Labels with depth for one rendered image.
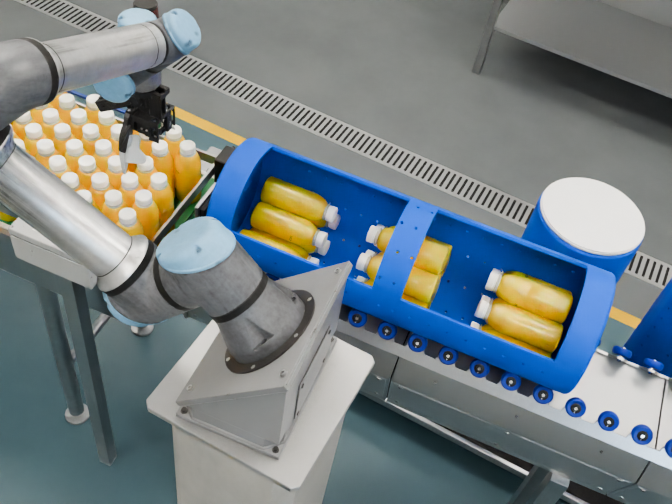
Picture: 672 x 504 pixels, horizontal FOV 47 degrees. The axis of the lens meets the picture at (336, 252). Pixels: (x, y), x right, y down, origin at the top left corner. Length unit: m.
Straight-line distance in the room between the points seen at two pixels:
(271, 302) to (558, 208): 1.05
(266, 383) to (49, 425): 1.64
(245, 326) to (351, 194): 0.71
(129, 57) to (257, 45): 2.99
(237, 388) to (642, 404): 1.03
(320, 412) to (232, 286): 0.34
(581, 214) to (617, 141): 2.13
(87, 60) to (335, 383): 0.72
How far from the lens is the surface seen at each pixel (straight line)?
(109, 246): 1.30
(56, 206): 1.27
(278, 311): 1.28
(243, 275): 1.26
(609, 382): 1.96
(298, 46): 4.31
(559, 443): 1.91
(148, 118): 1.67
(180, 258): 1.23
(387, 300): 1.68
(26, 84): 1.15
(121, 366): 2.89
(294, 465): 1.41
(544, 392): 1.82
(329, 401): 1.48
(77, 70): 1.23
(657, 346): 2.28
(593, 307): 1.67
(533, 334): 1.72
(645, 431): 1.87
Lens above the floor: 2.42
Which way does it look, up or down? 48 degrees down
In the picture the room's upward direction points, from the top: 11 degrees clockwise
